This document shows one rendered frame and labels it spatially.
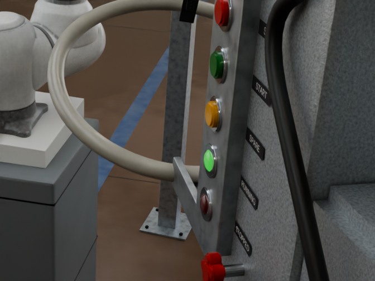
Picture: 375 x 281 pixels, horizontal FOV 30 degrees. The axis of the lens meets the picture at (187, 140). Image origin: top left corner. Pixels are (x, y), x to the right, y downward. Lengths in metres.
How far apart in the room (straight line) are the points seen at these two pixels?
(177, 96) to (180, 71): 0.10
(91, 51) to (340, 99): 1.43
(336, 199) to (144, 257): 2.30
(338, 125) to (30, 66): 1.31
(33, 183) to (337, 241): 1.24
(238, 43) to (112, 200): 2.60
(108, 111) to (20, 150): 2.37
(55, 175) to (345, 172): 1.23
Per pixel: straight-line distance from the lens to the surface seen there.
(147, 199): 3.20
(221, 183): 0.68
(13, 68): 1.74
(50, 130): 1.82
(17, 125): 1.80
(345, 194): 0.54
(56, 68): 1.28
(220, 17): 0.64
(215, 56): 0.66
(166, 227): 2.99
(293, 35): 0.55
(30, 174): 1.72
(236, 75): 0.63
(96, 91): 4.38
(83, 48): 1.88
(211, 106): 0.68
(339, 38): 0.51
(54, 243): 1.77
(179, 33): 2.64
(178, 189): 1.12
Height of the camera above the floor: 1.62
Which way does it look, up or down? 25 degrees down
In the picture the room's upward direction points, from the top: 5 degrees clockwise
